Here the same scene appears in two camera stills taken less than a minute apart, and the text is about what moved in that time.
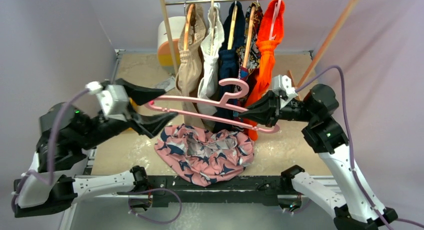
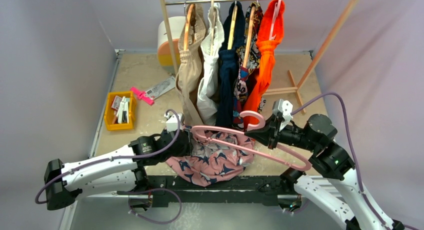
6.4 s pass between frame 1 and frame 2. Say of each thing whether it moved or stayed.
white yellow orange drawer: stayed
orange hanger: stayed
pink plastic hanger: moved
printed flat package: stayed
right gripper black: moved
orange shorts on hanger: stayed
